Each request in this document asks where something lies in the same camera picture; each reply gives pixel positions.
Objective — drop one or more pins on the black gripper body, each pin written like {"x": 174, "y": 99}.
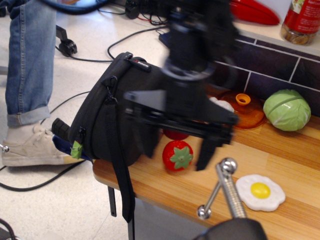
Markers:
{"x": 181, "y": 104}

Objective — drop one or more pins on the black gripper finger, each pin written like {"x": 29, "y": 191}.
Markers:
{"x": 207, "y": 150}
{"x": 150, "y": 139}

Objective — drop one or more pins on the black zipper bag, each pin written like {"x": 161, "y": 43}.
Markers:
{"x": 101, "y": 129}

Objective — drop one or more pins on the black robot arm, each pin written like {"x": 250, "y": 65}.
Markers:
{"x": 201, "y": 32}

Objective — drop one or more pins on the dark red toy fruit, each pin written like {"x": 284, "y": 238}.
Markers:
{"x": 173, "y": 135}

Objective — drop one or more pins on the red toy strawberry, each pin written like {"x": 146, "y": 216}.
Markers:
{"x": 177, "y": 155}

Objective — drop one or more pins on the toy ice cream cone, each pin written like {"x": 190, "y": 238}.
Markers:
{"x": 224, "y": 104}

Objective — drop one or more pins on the orange glass lid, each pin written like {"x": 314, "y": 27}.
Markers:
{"x": 247, "y": 107}

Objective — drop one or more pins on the toy fried egg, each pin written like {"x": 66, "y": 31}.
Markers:
{"x": 260, "y": 193}

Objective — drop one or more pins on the green toy cabbage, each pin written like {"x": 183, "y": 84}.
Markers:
{"x": 287, "y": 110}

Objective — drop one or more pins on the black clamp base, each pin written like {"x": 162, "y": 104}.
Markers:
{"x": 235, "y": 229}

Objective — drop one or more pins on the black tiled shelf unit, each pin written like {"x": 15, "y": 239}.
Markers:
{"x": 265, "y": 63}

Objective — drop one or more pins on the black table leg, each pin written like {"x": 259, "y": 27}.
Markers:
{"x": 116, "y": 210}

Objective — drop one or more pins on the red toy chili pepper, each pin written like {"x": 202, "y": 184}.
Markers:
{"x": 254, "y": 12}

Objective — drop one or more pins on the white sneaker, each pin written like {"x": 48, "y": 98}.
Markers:
{"x": 32, "y": 145}

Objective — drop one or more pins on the black chair caster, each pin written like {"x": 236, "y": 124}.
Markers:
{"x": 67, "y": 47}

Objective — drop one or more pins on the red labelled jar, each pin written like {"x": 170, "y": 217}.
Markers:
{"x": 302, "y": 22}

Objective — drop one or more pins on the person leg in jeans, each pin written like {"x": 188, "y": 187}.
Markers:
{"x": 31, "y": 61}

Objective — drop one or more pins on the blue network switch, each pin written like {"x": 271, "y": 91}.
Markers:
{"x": 165, "y": 39}

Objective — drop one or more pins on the blue clamp with black handle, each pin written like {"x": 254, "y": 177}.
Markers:
{"x": 60, "y": 140}

